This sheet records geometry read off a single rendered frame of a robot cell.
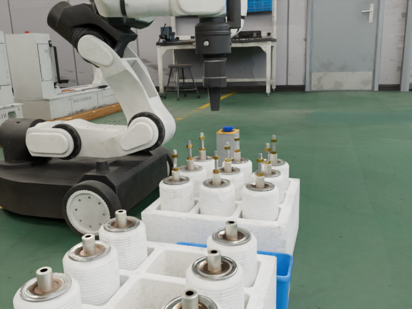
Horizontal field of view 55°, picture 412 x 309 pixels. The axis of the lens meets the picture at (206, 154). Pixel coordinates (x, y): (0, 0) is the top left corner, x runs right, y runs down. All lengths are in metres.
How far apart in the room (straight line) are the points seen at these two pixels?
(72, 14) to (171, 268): 0.97
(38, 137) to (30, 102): 2.12
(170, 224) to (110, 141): 0.52
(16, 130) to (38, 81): 1.96
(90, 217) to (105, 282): 0.64
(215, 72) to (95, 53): 0.59
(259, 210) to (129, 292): 0.40
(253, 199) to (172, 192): 0.22
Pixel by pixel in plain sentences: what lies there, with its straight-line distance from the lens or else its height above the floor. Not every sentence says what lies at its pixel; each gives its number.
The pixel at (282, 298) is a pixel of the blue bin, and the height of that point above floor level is 0.06.
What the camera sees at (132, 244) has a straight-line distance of 0.83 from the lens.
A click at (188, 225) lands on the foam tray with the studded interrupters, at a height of 0.16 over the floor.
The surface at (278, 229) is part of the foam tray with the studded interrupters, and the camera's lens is 1.00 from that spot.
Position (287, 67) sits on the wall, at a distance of 6.13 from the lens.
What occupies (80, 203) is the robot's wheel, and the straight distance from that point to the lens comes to 1.38.
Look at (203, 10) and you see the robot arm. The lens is 0.96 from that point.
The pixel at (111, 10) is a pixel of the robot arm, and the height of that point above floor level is 0.70.
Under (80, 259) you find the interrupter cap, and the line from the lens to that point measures 0.74.
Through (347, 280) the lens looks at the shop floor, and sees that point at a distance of 1.16.
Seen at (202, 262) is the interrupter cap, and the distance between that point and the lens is 0.69.
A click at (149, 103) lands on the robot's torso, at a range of 1.42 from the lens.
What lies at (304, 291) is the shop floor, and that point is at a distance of 1.09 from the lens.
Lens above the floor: 0.59
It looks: 14 degrees down
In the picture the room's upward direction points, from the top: 2 degrees counter-clockwise
